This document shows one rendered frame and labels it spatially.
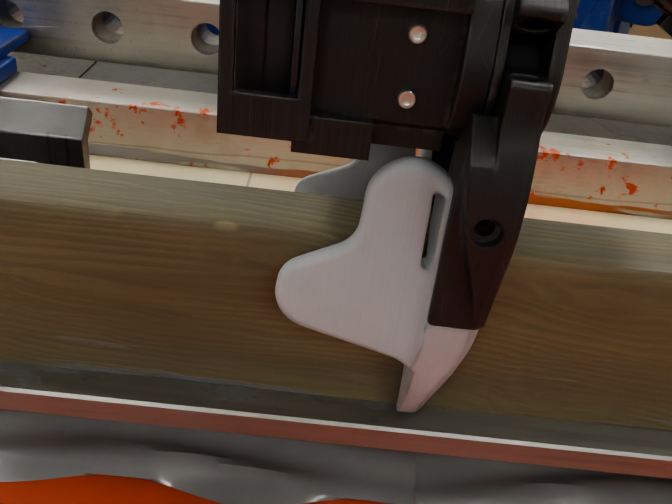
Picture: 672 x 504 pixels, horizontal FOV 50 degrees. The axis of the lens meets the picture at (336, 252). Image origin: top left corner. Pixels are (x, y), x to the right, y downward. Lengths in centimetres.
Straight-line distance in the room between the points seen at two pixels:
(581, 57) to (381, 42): 37
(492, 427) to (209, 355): 10
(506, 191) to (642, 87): 39
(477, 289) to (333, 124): 6
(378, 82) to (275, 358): 11
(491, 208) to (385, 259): 4
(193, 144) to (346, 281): 28
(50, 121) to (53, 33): 19
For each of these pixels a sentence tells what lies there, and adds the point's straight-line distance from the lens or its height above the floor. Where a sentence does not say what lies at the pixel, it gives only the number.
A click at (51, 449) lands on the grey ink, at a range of 28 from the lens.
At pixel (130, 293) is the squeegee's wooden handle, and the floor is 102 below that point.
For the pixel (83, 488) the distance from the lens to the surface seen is 28.
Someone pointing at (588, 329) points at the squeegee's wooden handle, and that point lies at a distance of 25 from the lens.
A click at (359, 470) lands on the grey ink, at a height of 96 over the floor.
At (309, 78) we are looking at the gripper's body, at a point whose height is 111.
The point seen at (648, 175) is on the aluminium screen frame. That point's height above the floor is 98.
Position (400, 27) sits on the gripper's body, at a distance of 18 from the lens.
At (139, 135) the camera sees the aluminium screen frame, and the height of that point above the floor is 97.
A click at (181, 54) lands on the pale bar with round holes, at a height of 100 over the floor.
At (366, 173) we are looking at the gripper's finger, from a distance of 25.
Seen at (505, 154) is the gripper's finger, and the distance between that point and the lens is 17.
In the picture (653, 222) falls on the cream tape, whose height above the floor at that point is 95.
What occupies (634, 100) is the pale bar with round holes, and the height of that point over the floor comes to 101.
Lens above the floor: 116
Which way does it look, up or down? 32 degrees down
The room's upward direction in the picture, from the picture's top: 7 degrees clockwise
